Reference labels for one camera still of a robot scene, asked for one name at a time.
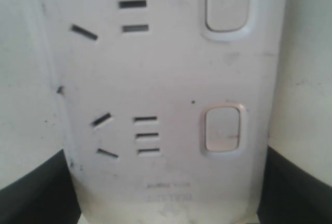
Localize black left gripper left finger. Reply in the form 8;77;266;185
1;150;81;223

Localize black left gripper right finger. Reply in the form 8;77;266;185
257;147;331;223

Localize white five-outlet power strip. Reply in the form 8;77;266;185
39;0;285;223

